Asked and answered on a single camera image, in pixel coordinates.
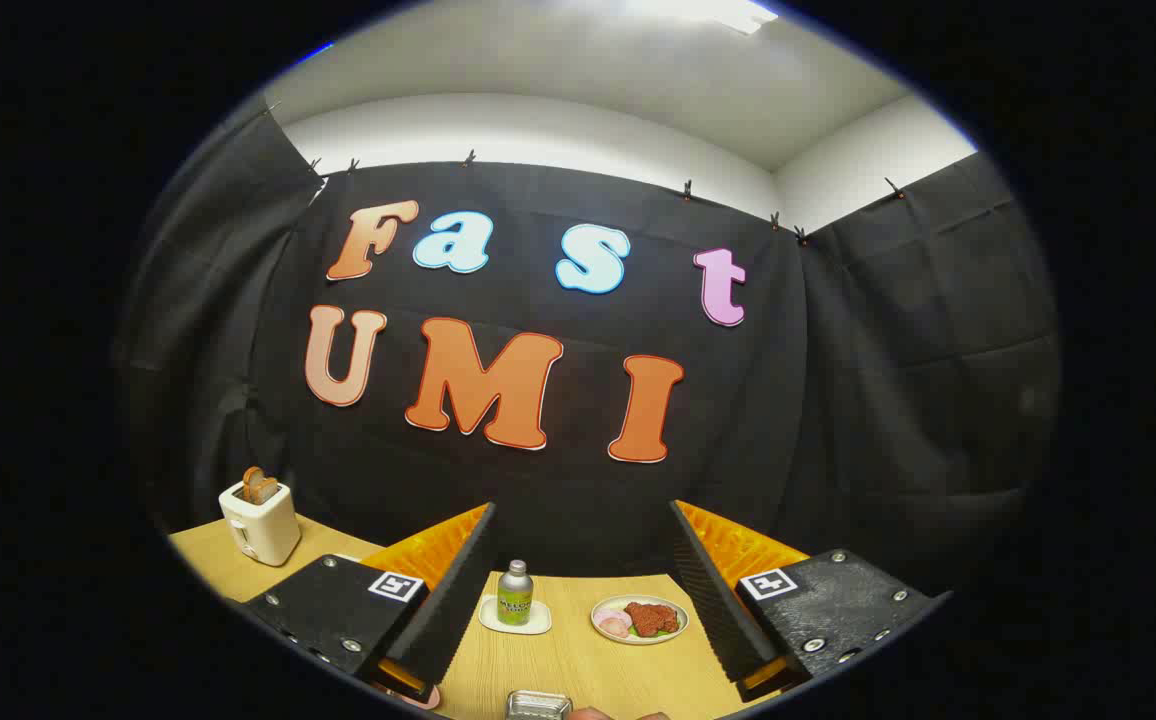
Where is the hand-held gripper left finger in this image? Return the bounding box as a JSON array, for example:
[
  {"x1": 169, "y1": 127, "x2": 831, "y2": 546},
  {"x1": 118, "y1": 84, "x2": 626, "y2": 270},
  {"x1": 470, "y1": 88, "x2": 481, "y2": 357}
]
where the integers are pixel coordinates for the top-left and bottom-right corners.
[{"x1": 228, "y1": 503, "x2": 499, "y2": 706}]

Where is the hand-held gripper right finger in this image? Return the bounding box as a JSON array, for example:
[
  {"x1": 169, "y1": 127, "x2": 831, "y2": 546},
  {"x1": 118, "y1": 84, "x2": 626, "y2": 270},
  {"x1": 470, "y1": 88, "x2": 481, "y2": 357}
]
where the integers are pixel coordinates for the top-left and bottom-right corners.
[{"x1": 668, "y1": 499, "x2": 954, "y2": 703}]

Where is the white square coaster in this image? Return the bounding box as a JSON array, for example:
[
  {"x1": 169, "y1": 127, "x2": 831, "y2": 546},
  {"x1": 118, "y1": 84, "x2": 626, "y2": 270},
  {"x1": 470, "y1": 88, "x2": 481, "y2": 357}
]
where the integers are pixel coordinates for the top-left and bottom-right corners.
[{"x1": 478, "y1": 594, "x2": 553, "y2": 636}]

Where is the green label soda bottle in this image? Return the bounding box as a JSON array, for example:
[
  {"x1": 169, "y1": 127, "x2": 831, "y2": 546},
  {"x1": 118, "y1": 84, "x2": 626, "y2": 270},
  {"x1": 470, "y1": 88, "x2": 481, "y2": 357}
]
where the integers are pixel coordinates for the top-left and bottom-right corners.
[{"x1": 496, "y1": 560, "x2": 535, "y2": 627}]

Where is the brown fried meat piece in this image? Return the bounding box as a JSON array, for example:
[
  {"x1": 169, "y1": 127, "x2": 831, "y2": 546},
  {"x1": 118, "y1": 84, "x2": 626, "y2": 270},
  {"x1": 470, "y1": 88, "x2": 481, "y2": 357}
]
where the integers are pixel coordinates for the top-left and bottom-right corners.
[{"x1": 624, "y1": 602, "x2": 680, "y2": 638}]

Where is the white oval food plate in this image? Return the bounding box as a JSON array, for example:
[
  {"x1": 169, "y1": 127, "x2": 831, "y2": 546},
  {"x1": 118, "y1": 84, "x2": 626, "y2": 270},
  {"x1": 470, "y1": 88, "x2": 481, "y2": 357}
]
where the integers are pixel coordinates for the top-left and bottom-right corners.
[{"x1": 590, "y1": 596, "x2": 689, "y2": 646}]

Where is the pink round plate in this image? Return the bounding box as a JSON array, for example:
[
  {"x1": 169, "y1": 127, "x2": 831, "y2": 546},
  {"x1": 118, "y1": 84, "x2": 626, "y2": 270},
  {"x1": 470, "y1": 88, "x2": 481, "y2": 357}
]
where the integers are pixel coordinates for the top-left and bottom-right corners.
[{"x1": 378, "y1": 682, "x2": 442, "y2": 712}]

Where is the metal drainer tray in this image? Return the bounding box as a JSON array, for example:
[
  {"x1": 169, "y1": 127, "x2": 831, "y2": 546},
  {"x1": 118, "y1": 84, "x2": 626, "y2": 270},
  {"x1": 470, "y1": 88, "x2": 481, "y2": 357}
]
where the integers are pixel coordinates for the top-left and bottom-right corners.
[{"x1": 505, "y1": 690, "x2": 574, "y2": 720}]

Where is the cream white toaster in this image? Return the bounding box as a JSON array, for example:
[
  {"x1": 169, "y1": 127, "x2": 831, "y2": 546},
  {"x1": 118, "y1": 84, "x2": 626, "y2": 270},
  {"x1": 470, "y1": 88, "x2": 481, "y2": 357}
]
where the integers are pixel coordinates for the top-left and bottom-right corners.
[{"x1": 219, "y1": 480, "x2": 302, "y2": 568}]

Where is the ceiling light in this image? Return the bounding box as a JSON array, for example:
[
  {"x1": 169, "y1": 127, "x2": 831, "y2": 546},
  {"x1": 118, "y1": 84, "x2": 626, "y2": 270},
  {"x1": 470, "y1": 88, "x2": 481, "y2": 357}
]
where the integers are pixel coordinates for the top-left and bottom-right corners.
[{"x1": 628, "y1": 0, "x2": 779, "y2": 36}]

